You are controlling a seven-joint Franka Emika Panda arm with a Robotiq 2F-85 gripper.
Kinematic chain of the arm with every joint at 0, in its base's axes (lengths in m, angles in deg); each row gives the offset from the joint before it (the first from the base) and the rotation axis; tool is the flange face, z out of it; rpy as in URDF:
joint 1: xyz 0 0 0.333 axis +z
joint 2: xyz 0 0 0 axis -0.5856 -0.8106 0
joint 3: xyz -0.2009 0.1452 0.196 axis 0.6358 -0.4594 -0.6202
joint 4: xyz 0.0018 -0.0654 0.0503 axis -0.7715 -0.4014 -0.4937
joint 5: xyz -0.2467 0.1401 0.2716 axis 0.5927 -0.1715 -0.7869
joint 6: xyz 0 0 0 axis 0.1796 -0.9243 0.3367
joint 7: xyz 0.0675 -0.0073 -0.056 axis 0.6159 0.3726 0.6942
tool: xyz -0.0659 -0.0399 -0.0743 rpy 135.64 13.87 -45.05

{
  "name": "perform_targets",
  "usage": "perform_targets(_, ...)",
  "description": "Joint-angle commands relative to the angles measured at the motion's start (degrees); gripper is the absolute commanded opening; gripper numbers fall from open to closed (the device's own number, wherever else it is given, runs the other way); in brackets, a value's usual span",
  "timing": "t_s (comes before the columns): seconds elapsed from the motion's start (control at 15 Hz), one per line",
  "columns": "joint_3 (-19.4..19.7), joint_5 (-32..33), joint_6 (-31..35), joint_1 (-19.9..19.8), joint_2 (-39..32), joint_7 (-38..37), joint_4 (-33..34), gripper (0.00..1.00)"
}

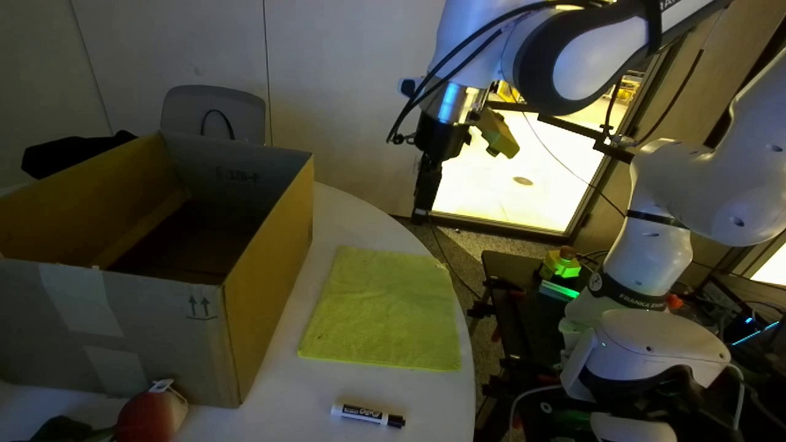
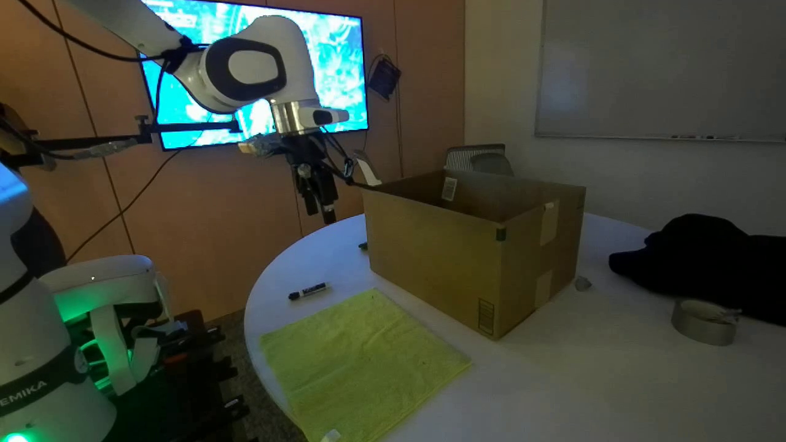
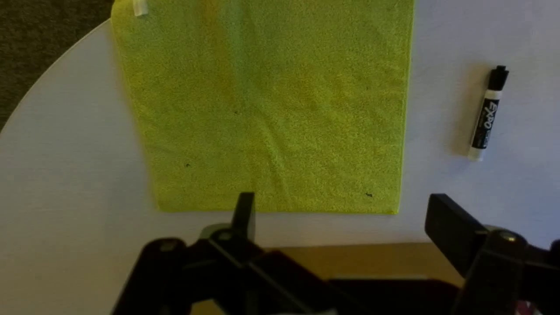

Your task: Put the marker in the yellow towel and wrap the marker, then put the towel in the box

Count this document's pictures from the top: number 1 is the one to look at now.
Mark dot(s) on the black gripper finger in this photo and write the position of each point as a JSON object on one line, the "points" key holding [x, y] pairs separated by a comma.
{"points": [[420, 186], [436, 185]]}

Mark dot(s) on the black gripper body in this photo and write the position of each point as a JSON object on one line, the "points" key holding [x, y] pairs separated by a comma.
{"points": [[442, 136]]}

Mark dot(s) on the yellow towel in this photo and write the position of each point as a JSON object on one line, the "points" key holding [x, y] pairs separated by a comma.
{"points": [[383, 307]]}

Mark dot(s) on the black and white marker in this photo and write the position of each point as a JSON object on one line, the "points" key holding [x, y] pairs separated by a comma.
{"points": [[363, 412]]}

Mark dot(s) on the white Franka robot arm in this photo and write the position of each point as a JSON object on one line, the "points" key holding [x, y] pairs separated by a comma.
{"points": [[713, 186]]}

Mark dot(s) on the green lit control box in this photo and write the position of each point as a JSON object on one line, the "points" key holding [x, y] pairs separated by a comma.
{"points": [[560, 266]]}

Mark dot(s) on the open cardboard box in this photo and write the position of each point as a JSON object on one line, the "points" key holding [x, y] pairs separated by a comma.
{"points": [[261, 279]]}

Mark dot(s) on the black equipment cart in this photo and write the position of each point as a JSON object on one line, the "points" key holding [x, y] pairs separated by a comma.
{"points": [[517, 328]]}

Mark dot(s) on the black cloth bundle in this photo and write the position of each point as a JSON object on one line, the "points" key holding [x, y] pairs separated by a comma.
{"points": [[68, 153]]}

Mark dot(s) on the red round fruit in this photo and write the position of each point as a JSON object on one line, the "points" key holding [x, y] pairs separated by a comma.
{"points": [[147, 418]]}

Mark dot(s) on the dark green object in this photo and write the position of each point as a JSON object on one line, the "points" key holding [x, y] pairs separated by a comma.
{"points": [[61, 430]]}

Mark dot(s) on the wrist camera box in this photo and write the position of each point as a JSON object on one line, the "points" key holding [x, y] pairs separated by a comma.
{"points": [[497, 132]]}

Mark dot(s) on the black camera boom pole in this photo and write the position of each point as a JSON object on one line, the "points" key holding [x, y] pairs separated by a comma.
{"points": [[572, 130]]}

